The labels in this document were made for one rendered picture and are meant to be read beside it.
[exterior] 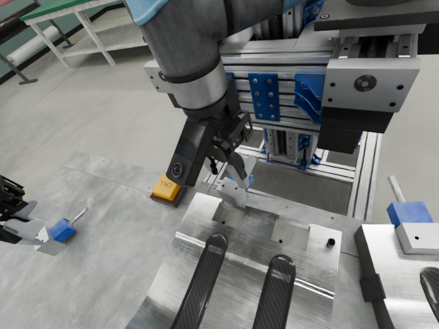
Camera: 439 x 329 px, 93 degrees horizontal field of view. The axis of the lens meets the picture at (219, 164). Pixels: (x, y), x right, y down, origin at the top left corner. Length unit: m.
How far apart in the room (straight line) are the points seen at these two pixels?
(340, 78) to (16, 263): 0.89
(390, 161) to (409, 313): 1.30
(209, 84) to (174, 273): 0.30
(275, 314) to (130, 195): 0.46
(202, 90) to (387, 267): 0.36
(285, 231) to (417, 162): 1.36
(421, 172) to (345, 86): 1.22
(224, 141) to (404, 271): 0.32
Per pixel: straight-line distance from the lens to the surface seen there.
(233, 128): 0.34
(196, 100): 0.27
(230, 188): 0.46
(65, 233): 0.68
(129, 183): 0.68
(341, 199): 1.18
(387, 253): 0.42
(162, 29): 0.24
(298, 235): 0.39
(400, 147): 1.73
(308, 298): 0.35
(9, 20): 5.95
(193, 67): 0.25
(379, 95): 0.50
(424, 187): 1.60
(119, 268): 0.57
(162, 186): 0.55
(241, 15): 0.26
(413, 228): 0.42
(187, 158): 0.31
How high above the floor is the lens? 1.24
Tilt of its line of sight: 50 degrees down
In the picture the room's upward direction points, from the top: 24 degrees counter-clockwise
